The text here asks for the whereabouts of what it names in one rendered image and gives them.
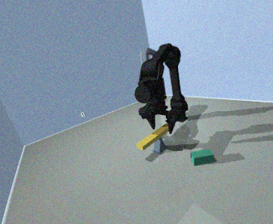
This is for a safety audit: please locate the yellow bar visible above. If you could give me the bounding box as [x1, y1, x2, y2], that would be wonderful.
[136, 123, 169, 151]

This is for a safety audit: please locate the green rectangular block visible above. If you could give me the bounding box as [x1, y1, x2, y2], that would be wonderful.
[190, 149, 214, 166]

